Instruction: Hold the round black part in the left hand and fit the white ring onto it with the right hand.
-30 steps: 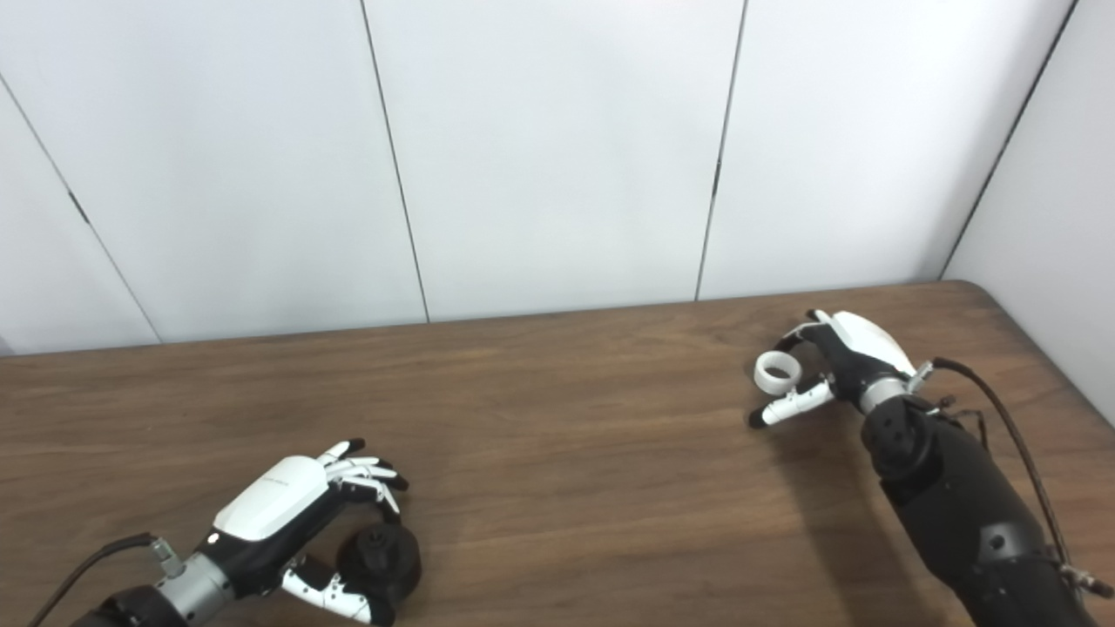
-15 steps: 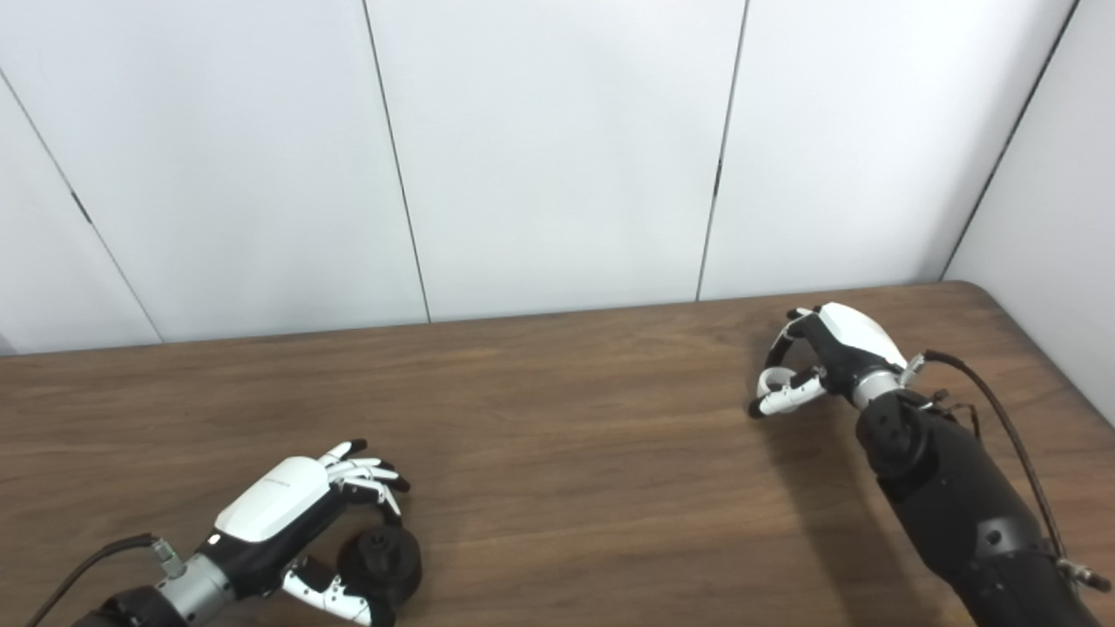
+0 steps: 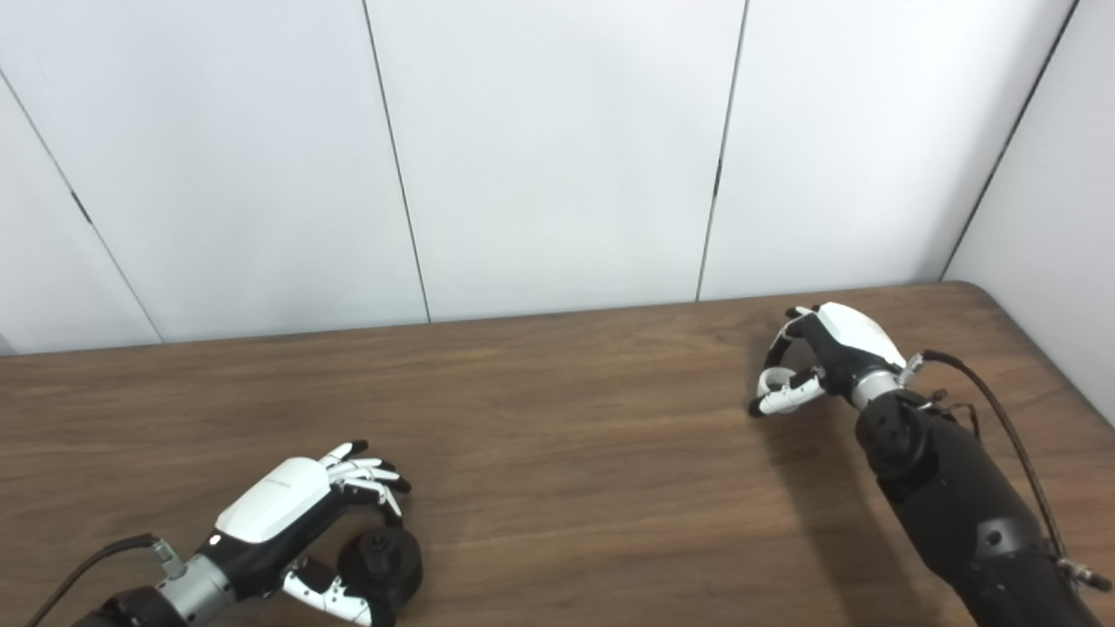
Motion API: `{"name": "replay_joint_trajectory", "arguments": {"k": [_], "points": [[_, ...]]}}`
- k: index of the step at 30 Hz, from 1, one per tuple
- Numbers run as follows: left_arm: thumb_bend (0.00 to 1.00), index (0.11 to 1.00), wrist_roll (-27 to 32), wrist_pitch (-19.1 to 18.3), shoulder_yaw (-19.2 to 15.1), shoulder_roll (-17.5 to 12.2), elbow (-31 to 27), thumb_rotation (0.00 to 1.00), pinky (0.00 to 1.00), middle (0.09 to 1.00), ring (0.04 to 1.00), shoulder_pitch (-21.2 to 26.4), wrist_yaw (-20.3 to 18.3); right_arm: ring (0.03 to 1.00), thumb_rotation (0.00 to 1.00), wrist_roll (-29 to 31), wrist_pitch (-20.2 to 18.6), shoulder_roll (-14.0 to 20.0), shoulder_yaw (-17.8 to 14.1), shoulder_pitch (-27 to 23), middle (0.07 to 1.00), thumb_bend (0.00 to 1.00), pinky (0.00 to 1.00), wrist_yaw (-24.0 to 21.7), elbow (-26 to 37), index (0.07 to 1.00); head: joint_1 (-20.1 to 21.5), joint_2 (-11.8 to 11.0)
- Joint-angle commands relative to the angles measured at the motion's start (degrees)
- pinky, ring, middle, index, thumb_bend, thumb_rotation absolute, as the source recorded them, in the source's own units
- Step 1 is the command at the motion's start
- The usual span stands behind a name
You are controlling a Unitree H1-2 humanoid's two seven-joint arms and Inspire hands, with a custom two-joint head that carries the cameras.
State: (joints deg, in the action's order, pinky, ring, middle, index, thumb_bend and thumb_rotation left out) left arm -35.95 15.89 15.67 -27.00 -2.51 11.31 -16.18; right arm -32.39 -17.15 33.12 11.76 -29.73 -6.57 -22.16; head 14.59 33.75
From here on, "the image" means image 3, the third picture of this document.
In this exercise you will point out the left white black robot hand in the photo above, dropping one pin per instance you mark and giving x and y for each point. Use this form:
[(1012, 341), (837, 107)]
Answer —
[(274, 505)]

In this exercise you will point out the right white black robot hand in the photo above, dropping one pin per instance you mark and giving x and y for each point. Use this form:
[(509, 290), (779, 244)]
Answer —
[(849, 344)]

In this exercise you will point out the round black plastic part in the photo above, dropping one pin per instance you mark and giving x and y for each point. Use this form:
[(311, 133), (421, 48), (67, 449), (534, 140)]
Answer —
[(388, 566)]

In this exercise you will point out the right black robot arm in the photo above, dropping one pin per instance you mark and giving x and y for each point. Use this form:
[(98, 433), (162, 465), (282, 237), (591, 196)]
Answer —
[(958, 505)]

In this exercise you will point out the black wall panel clip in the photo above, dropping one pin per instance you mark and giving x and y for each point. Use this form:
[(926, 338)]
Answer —
[(80, 207), (717, 179)]

